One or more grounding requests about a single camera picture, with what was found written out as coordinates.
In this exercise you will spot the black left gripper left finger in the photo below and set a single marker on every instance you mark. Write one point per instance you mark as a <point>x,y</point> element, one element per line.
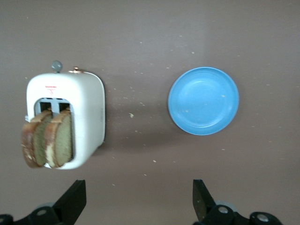
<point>70,204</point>

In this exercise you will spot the large bread crumb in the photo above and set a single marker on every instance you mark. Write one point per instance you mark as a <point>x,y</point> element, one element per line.
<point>131,114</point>

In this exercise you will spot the blue plate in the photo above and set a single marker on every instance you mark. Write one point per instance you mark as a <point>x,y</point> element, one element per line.
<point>204,100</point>

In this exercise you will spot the white toaster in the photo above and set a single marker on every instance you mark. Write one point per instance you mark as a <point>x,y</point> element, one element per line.
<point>89,105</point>

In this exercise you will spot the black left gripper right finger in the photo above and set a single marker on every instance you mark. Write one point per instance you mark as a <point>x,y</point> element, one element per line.
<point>201,201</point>

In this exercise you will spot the toasted bread slice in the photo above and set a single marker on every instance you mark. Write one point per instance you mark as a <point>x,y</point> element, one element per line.
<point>39,140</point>
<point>62,140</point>

